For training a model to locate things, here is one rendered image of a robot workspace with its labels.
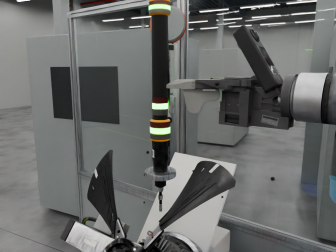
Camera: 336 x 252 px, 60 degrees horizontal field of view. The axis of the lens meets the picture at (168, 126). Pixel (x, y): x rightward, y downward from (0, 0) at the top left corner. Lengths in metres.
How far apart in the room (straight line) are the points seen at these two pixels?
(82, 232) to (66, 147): 2.35
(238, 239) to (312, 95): 1.12
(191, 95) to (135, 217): 1.42
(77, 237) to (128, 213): 0.79
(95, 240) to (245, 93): 0.76
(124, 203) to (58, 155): 1.77
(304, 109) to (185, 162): 0.72
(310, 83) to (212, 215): 0.65
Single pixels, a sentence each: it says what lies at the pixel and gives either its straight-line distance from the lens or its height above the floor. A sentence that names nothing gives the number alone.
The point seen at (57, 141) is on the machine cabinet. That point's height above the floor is 0.90.
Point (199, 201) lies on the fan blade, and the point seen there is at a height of 1.37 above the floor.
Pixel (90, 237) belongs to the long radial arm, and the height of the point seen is 1.12.
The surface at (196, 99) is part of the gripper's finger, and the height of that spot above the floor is 1.63.
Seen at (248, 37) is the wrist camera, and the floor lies 1.73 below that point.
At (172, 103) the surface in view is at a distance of 1.20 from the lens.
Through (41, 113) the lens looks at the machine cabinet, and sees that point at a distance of 3.60.
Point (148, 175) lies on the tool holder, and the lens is 0.63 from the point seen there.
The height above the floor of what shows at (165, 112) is 1.60.
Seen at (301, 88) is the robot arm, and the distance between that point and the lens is 0.46.
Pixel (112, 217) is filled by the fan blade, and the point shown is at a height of 1.27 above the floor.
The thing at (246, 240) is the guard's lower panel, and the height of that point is 0.92.
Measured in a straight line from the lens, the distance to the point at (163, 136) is 0.61.
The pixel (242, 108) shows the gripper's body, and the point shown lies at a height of 1.62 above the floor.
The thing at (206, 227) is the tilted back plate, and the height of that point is 1.18.
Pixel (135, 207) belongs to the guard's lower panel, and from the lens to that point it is 1.82.
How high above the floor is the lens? 1.68
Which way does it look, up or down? 11 degrees down
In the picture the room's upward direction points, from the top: straight up
